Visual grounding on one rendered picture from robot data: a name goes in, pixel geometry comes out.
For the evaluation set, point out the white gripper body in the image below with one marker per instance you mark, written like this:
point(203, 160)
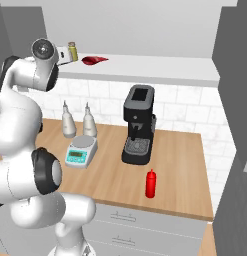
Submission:
point(67, 59)

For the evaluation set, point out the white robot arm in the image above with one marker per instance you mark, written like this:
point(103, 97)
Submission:
point(18, 123)

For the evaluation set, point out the yellow-green shaker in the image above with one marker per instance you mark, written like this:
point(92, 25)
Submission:
point(73, 51)

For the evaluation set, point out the grey cabinet door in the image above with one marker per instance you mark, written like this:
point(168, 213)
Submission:
point(233, 83)
point(20, 30)

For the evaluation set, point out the grey spouted bottle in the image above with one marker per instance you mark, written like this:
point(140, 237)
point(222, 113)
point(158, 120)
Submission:
point(68, 125)
point(89, 123)

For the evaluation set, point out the white cabinet shelf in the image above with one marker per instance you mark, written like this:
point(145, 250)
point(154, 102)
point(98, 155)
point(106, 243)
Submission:
point(145, 68)

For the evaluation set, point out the red condiment bottle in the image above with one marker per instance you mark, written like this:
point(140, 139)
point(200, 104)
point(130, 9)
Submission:
point(150, 185)

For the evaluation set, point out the white kitchen scale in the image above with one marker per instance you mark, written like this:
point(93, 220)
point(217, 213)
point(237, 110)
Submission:
point(81, 150)

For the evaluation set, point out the black coffee machine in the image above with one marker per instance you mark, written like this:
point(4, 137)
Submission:
point(139, 123)

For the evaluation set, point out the grey drawer front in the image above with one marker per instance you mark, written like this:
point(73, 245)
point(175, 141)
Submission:
point(145, 241)
point(155, 218)

